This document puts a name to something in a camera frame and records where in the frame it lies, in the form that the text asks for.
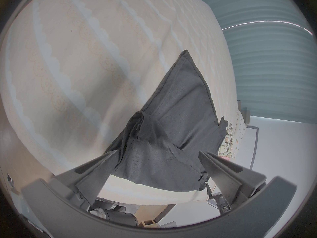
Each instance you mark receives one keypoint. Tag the bed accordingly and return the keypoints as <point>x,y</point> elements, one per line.
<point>74,71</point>

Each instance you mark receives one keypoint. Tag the dark grey garment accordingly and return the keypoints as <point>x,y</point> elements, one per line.
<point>183,123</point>

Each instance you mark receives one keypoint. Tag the blue-green curtain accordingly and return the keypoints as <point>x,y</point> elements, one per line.
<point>267,71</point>

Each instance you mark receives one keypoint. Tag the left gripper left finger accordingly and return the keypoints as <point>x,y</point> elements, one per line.
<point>93,176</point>

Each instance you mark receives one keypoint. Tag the white printed garment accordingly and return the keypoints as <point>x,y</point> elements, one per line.
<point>228,142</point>

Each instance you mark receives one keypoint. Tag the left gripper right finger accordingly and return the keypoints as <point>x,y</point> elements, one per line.
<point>224,176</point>

